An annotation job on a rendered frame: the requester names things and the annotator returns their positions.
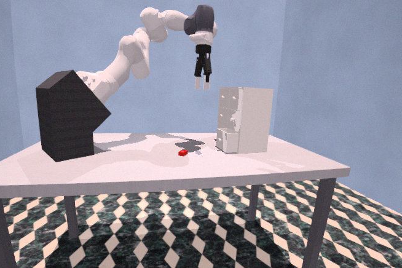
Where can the white chest of drawers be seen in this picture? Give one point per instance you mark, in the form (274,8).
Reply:
(255,119)

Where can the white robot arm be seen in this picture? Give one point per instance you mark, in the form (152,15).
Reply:
(133,49)

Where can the small red block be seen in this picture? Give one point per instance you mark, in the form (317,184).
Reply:
(183,153)

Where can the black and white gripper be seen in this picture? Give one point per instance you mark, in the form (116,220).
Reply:
(203,61)

